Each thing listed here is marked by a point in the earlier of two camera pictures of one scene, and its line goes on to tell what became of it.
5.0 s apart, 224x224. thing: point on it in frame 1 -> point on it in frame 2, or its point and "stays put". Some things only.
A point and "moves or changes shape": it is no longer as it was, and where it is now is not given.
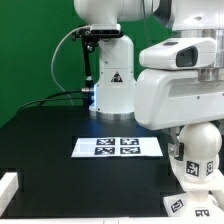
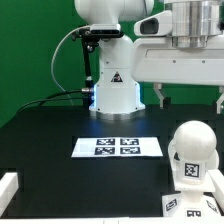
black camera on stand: x=89 y=36 stays put
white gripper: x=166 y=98 -> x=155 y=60
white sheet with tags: x=103 y=147 stays put
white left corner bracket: x=9 y=183 stays put
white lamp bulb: x=202 y=144 moves or changes shape
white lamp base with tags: x=196 y=203 stays put
